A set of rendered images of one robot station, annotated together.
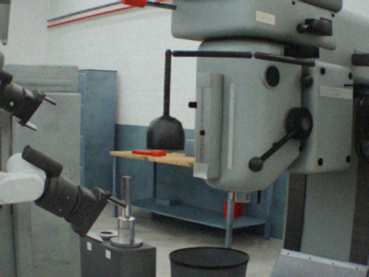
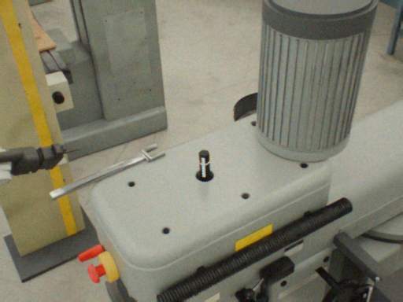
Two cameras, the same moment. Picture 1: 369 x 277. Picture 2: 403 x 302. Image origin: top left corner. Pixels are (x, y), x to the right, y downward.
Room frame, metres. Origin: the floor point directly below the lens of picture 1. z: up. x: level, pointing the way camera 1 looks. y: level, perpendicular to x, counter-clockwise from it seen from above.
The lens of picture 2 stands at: (0.50, -0.28, 2.60)
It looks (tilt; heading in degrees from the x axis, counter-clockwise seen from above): 40 degrees down; 12
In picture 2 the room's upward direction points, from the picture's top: 2 degrees counter-clockwise
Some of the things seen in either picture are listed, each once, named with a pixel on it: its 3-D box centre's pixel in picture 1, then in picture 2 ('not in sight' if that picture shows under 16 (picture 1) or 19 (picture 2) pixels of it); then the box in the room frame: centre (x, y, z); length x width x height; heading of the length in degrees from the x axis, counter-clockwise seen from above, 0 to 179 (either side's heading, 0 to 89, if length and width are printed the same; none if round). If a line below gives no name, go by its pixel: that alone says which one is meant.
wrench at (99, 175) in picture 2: not in sight; (109, 171); (1.23, 0.06, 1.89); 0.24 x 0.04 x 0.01; 134
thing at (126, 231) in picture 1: (126, 231); not in sight; (1.52, 0.14, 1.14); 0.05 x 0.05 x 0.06
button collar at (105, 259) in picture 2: not in sight; (108, 267); (1.10, 0.04, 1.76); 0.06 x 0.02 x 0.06; 42
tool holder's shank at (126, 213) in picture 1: (126, 197); not in sight; (1.52, 0.14, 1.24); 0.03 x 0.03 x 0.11
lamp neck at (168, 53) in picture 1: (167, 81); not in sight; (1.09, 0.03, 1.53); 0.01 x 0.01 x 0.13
